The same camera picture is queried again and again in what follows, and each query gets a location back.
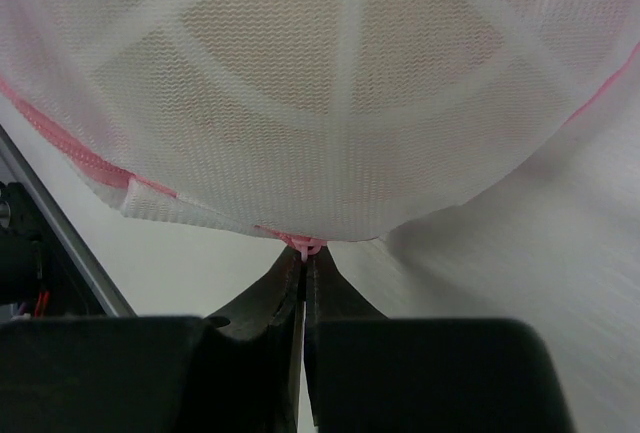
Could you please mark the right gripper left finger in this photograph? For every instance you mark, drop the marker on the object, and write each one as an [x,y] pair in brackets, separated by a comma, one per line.
[236,370]

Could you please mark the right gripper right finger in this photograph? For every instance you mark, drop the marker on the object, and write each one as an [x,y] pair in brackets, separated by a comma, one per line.
[370,373]

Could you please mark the white mesh laundry bag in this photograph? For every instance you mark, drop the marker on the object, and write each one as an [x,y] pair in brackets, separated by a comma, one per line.
[307,120]

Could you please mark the aluminium mounting rail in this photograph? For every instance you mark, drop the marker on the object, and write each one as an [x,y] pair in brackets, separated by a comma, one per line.
[85,264]

